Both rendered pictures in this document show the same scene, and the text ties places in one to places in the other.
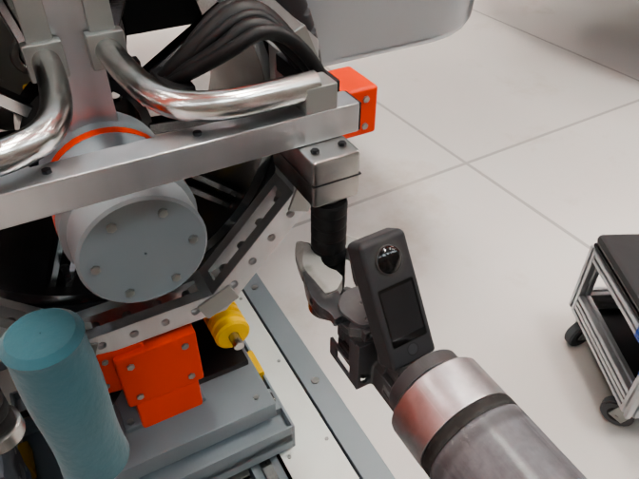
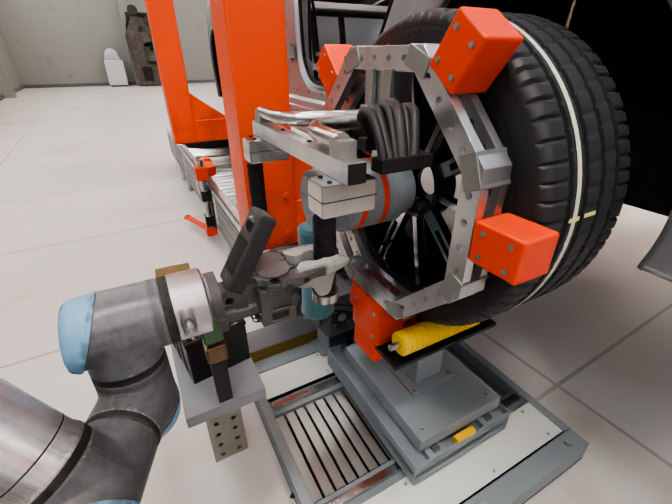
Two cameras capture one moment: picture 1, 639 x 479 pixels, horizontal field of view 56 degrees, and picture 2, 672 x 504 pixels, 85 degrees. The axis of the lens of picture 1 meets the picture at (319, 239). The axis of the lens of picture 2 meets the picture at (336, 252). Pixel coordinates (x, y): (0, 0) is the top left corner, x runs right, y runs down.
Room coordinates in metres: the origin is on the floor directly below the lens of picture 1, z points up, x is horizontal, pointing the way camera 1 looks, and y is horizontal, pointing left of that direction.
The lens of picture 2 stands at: (0.48, -0.51, 1.10)
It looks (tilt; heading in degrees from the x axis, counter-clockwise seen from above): 28 degrees down; 90
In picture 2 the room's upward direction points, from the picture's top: straight up
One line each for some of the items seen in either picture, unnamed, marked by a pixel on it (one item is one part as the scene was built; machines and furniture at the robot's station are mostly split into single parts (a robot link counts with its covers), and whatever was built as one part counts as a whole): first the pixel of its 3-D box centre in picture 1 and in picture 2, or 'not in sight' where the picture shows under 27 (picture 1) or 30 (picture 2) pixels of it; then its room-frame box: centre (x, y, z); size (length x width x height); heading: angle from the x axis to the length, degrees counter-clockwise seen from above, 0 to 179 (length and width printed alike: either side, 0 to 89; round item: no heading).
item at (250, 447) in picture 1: (151, 419); (409, 384); (0.73, 0.36, 0.13); 0.50 x 0.36 x 0.10; 118
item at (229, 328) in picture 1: (206, 288); (438, 328); (0.74, 0.19, 0.51); 0.29 x 0.06 x 0.06; 28
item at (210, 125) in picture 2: not in sight; (226, 114); (-0.38, 2.53, 0.69); 0.52 x 0.17 x 0.35; 28
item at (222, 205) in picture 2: not in sight; (214, 196); (-0.33, 1.79, 0.28); 2.47 x 0.09 x 0.22; 118
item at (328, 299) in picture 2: (328, 253); (324, 256); (0.46, -0.01, 0.83); 0.04 x 0.04 x 0.16
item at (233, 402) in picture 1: (146, 356); (420, 346); (0.74, 0.33, 0.32); 0.40 x 0.30 x 0.28; 118
